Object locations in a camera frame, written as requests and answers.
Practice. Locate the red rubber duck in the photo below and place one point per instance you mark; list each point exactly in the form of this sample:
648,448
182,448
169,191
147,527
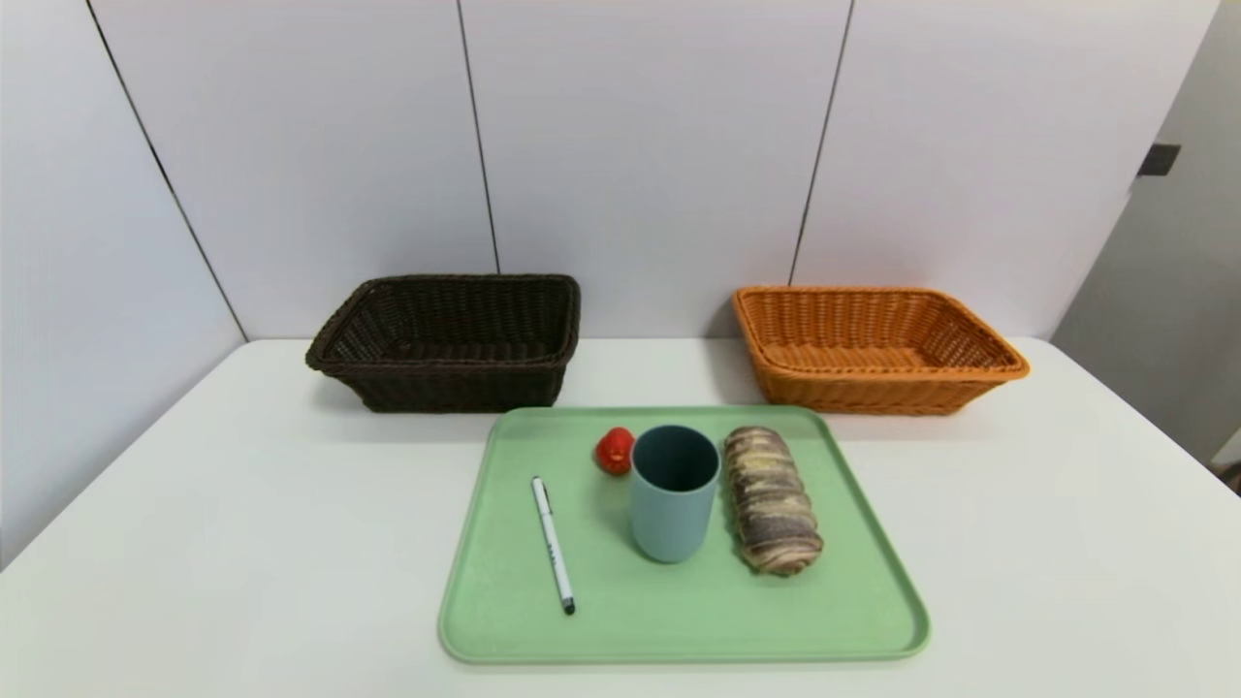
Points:
614,453

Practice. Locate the blue-grey plastic cup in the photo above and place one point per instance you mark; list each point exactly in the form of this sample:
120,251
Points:
671,523

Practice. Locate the white marker pen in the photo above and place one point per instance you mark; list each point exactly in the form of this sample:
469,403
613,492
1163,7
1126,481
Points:
552,543

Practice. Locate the marbled brown bread loaf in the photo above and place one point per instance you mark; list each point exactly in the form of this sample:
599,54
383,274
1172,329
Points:
773,504

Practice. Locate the dark brown wicker basket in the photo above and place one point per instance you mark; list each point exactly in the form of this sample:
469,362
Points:
446,388

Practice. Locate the orange wicker basket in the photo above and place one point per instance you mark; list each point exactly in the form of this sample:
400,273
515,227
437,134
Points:
873,393

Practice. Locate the green plastic tray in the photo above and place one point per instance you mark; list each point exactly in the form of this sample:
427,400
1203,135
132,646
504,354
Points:
679,611

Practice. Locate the black wall bracket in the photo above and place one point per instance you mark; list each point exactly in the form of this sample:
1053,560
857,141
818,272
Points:
1159,160

